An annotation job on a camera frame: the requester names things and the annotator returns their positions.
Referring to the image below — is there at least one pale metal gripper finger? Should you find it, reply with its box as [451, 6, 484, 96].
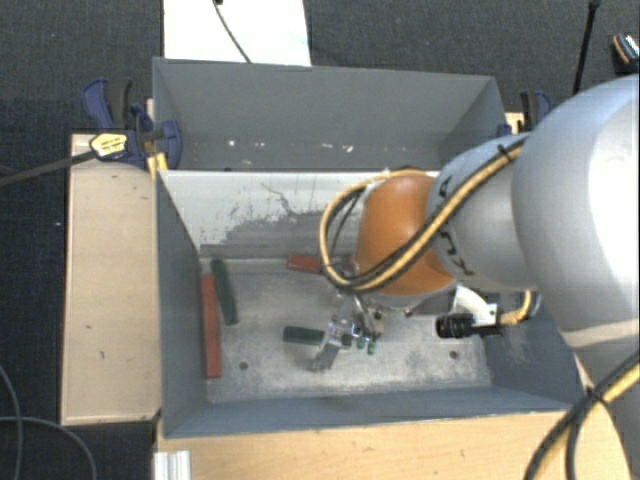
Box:
[310, 338, 342, 373]

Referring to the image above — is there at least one short dark green flat block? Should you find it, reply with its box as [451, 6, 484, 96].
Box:
[282, 325, 325, 346]

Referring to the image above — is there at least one grey metal bin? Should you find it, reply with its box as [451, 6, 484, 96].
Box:
[151, 56, 594, 441]

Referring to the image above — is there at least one short red-brown flat block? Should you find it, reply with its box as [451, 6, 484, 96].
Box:
[286, 253, 322, 274]

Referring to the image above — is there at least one long red-brown flat block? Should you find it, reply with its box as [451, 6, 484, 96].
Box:
[200, 273, 223, 381]

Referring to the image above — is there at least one long dark green flat block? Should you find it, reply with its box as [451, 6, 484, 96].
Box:
[209, 257, 241, 327]

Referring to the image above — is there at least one pale wood board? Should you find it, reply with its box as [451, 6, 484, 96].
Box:
[60, 98, 165, 427]

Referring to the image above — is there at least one black cylinder on white bracket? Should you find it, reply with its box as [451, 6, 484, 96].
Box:
[435, 286, 505, 341]

